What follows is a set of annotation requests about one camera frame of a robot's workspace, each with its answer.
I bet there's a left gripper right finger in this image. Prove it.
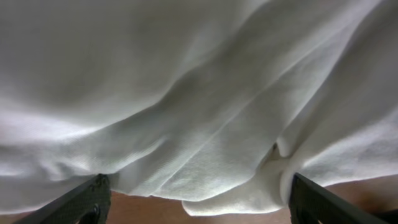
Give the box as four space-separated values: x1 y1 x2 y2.
289 173 392 224

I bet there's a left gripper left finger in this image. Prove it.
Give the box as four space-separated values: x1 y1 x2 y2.
14 174 111 224

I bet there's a white t-shirt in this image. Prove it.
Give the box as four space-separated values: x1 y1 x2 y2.
1 0 397 216

